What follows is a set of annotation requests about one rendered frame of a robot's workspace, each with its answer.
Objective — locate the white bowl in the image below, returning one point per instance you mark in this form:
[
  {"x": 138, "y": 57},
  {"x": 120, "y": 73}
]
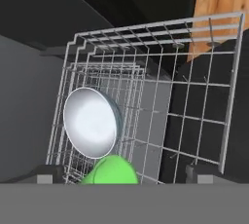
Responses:
[{"x": 89, "y": 123}]

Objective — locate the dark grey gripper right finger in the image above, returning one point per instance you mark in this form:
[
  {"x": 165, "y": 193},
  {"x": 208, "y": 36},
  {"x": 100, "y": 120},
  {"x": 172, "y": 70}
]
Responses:
[{"x": 203, "y": 172}]

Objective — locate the grey dishwasher door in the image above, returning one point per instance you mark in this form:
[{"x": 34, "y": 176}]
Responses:
[{"x": 24, "y": 111}]

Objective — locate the dark dishwasher body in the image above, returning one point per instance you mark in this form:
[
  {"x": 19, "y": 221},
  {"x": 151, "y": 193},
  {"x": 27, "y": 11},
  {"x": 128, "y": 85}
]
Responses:
[{"x": 129, "y": 0}]

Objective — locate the green cup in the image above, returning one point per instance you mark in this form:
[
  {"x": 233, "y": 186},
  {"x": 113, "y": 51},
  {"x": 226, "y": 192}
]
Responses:
[{"x": 111, "y": 171}]

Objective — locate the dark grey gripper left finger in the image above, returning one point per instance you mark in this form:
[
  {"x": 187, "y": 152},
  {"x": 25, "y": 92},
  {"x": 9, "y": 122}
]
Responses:
[{"x": 45, "y": 173}]

